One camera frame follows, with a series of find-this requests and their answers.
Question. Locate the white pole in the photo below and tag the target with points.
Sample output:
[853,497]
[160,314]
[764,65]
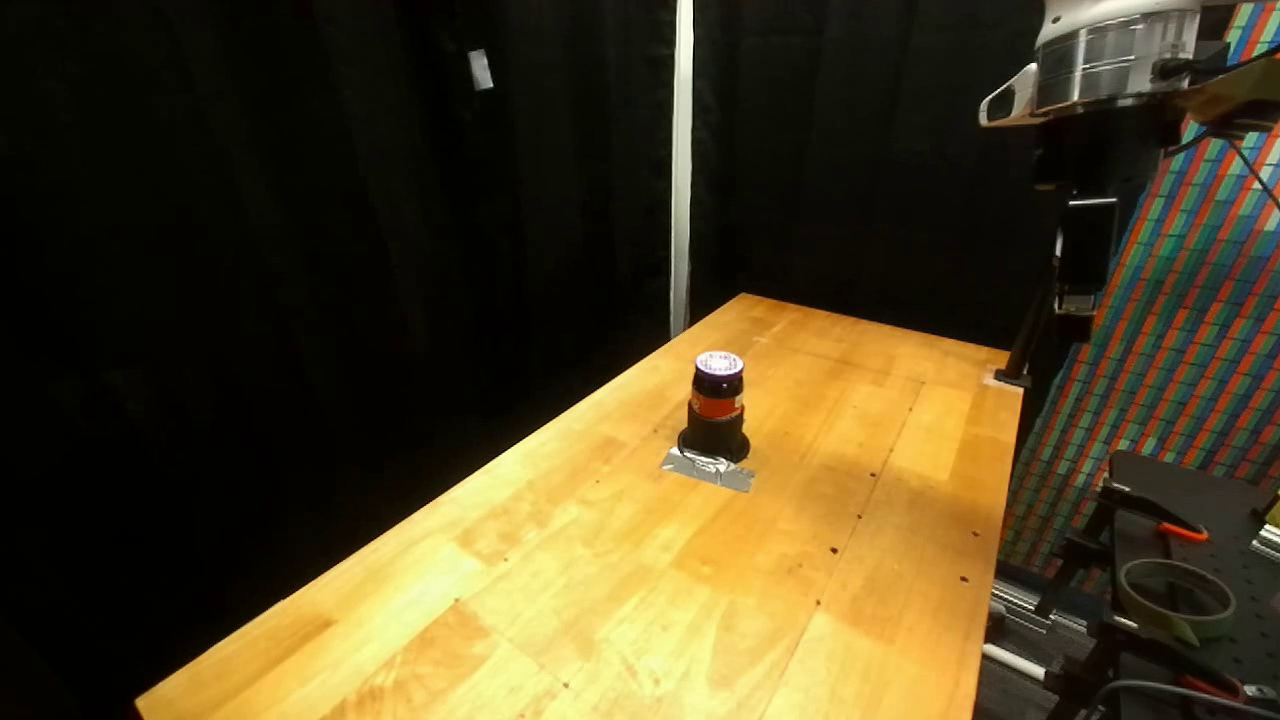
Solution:
[681,160]

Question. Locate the grey tag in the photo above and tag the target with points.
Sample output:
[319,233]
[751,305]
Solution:
[481,70]

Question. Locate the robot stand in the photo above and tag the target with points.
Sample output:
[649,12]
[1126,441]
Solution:
[1210,520]

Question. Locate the orange and black clamp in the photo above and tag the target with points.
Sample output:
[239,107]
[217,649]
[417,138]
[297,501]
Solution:
[1165,520]

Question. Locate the black curtain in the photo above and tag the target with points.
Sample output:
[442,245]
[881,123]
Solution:
[300,220]

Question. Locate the colourful patterned board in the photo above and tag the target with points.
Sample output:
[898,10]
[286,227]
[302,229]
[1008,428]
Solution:
[1190,330]

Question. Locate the roll of green tape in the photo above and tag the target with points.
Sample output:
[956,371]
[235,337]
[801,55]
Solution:
[1175,602]

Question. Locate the piece of grey tape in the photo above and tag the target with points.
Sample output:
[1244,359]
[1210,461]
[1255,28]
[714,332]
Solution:
[708,470]

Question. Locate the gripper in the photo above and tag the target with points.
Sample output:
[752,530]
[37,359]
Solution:
[1100,150]

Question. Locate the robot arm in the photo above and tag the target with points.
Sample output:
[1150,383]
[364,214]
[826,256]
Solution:
[1110,45]

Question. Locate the aluminium rail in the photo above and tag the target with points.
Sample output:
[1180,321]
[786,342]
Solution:
[1030,600]

